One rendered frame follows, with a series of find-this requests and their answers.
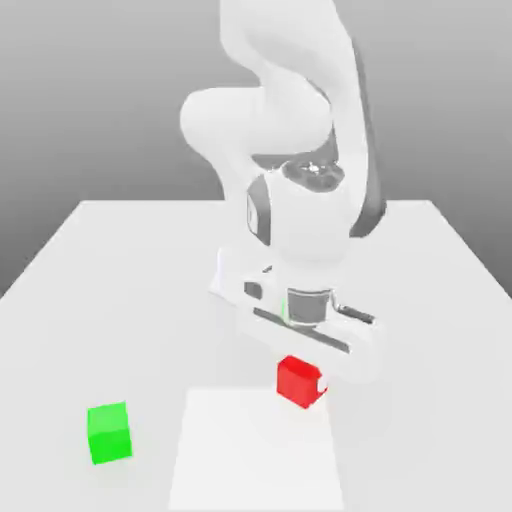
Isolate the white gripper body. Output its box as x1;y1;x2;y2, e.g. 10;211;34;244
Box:
235;296;386;386

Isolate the small red cube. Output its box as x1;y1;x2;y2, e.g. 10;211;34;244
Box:
275;354;330;410

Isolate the small green cube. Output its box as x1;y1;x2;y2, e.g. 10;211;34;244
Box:
86;400;134;467

